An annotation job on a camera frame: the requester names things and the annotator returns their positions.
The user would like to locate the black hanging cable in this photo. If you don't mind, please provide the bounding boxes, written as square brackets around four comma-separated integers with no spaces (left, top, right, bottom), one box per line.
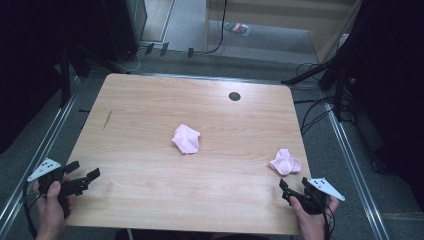
[194,0,229,55]

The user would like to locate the colourful striped packet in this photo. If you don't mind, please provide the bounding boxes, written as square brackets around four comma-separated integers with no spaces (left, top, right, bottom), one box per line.
[223,21,252,37]

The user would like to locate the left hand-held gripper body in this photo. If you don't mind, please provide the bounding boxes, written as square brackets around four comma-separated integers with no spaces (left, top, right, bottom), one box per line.
[27,158,90,218]

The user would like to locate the person's left hand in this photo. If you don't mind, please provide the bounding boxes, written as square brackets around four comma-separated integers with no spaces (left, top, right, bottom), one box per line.
[32,175,76,238]

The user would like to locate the person's right hand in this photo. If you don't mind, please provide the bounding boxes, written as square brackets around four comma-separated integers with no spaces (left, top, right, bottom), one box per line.
[288,195,340,238]

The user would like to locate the dark tall cabinet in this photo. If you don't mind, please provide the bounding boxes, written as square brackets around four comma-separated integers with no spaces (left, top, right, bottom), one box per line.
[99,0,148,63]

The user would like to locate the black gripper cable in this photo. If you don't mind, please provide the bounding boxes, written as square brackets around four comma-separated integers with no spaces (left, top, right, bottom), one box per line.
[321,196,337,240]
[21,181,43,239]

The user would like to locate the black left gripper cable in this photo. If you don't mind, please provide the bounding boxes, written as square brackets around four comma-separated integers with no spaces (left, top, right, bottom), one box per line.
[21,181,43,239]

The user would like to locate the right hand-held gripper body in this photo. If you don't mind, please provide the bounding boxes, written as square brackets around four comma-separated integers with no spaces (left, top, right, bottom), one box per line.
[289,178,346,216]

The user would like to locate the person's dark clothing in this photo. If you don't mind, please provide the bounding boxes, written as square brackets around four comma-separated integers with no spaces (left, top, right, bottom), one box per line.
[114,228,294,240]

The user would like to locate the black floor cables bundle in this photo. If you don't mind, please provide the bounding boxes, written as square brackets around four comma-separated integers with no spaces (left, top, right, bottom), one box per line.
[293,61,338,136]

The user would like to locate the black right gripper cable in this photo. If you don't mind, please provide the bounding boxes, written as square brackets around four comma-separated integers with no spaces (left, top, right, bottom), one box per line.
[321,196,337,240]

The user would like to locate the metal floor rail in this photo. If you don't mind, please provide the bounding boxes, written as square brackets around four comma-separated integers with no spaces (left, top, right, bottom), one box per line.
[322,101,392,240]
[0,75,83,231]

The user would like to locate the white floor cable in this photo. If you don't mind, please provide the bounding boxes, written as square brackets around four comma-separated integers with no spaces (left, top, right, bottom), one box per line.
[114,46,148,74]

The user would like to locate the pink sock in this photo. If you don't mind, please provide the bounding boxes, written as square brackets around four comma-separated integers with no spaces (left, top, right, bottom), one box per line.
[268,148,302,177]
[171,123,202,155]

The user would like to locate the black metal stand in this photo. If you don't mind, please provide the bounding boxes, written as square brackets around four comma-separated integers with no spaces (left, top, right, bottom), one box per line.
[280,49,354,121]
[58,46,91,109]

